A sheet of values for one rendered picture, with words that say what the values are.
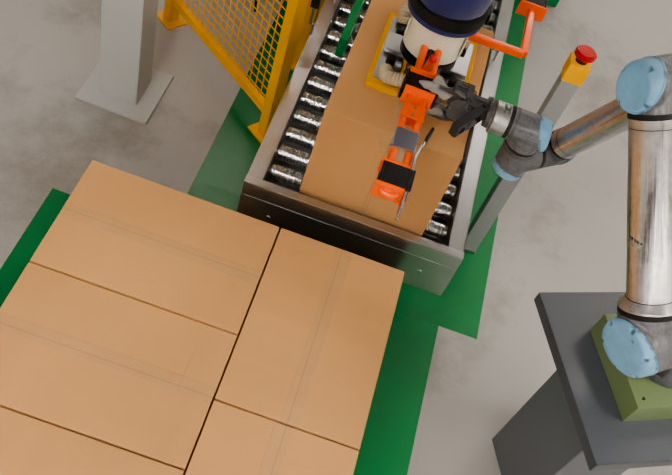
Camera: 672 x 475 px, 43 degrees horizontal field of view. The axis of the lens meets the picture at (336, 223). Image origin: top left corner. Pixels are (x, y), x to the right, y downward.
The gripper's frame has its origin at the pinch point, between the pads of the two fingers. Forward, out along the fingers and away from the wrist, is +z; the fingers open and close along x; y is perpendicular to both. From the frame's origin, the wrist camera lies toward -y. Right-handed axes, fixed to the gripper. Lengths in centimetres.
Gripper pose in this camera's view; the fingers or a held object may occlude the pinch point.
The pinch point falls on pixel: (418, 94)
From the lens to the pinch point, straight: 230.8
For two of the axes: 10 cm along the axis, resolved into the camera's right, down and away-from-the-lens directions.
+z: -9.4, -3.4, -0.2
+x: 2.3, -5.9, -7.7
